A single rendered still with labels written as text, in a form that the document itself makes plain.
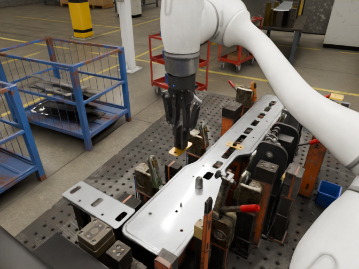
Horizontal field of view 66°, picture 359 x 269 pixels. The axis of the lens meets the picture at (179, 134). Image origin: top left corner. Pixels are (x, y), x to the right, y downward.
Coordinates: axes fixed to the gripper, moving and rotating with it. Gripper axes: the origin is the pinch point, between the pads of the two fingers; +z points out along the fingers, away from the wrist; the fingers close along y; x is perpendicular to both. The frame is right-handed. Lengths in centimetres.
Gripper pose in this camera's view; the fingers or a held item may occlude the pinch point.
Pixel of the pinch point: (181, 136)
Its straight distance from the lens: 84.0
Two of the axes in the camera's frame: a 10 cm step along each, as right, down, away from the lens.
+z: 0.0, 8.5, 5.2
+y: -8.4, -2.9, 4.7
